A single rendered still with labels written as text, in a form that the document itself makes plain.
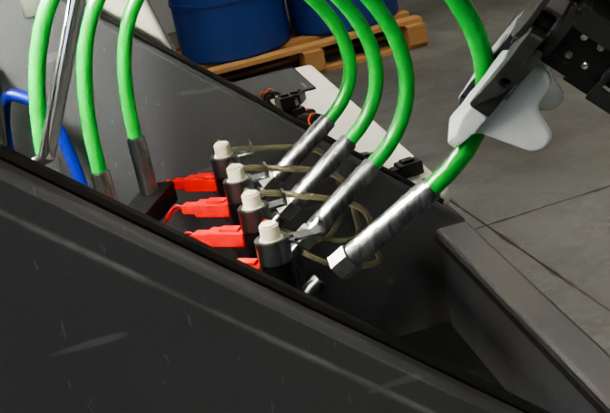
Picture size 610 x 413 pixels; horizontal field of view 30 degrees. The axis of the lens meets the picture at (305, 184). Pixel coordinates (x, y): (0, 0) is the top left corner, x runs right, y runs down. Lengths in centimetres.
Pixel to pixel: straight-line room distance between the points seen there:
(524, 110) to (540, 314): 38
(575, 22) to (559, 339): 42
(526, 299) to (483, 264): 10
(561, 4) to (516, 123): 10
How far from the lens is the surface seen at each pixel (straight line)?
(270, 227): 90
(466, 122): 75
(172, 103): 119
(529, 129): 75
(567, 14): 69
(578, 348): 103
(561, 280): 325
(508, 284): 115
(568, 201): 374
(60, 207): 52
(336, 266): 82
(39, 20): 92
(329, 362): 57
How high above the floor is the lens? 147
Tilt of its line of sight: 20 degrees down
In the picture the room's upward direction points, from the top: 12 degrees counter-clockwise
